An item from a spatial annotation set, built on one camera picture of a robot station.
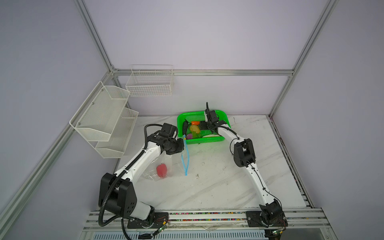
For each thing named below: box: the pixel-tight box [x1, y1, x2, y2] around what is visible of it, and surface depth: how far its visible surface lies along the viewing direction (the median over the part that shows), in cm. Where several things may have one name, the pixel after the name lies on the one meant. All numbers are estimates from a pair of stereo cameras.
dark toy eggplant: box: [182, 118, 189, 135], surface depth 112 cm
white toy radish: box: [202, 134, 221, 138], surface depth 103 cm
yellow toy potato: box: [190, 124, 200, 134], surface depth 109 cm
